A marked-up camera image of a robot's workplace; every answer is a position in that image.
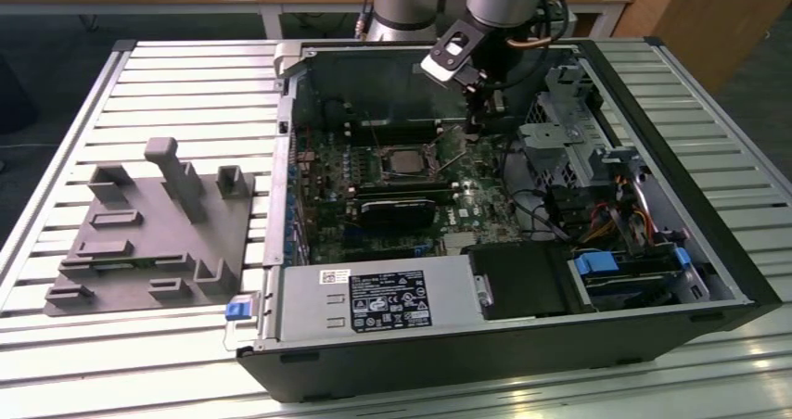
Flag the green motherboard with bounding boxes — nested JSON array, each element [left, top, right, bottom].
[[290, 121, 528, 265]]

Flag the cable with metal plug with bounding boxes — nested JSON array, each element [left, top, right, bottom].
[[353, 0, 374, 41]]

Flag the blue case latch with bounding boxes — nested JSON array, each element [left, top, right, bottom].
[[226, 298, 259, 321]]

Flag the black graphics card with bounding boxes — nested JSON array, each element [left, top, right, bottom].
[[357, 197, 439, 235]]

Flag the CPU socket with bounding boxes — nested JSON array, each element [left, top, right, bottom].
[[374, 144, 442, 180]]

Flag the grey parts rack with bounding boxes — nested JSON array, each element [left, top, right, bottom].
[[43, 136, 259, 318]]

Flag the black drive bay cover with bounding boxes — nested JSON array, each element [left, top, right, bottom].
[[464, 241, 597, 322]]

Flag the metal drive cage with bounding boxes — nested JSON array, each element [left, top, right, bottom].
[[516, 64, 642, 191]]

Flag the silver chipset heatsink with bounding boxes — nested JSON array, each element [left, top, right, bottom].
[[443, 232, 482, 254]]

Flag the copper coloured cable loop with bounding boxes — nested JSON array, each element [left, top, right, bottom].
[[505, 35, 554, 51]]

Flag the silver CPU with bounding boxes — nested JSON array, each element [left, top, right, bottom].
[[385, 151, 433, 173]]

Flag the wooden cabinet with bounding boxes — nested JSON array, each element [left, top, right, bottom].
[[609, 0, 792, 96]]

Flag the coloured power wire bundle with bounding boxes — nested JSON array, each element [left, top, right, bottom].
[[581, 205, 659, 245]]

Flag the blue disk carrier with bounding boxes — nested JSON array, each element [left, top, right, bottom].
[[572, 248, 621, 281]]

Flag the white wrist camera black mount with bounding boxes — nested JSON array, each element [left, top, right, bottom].
[[419, 19, 492, 86]]

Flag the RAM slot white clips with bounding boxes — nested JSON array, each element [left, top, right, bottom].
[[357, 120, 447, 128]]

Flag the grey power supply unit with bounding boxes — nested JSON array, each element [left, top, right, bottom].
[[271, 254, 488, 341]]

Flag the metal socket cover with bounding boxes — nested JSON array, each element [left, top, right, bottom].
[[430, 128, 486, 180]]

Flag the black cable bundle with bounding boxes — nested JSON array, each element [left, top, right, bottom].
[[504, 184, 574, 244]]

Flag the grey case latch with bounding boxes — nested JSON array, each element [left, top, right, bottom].
[[271, 42, 318, 81]]

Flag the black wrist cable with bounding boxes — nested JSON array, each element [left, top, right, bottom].
[[481, 0, 574, 89]]

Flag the black PC case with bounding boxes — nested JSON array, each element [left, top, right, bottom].
[[232, 37, 783, 404]]

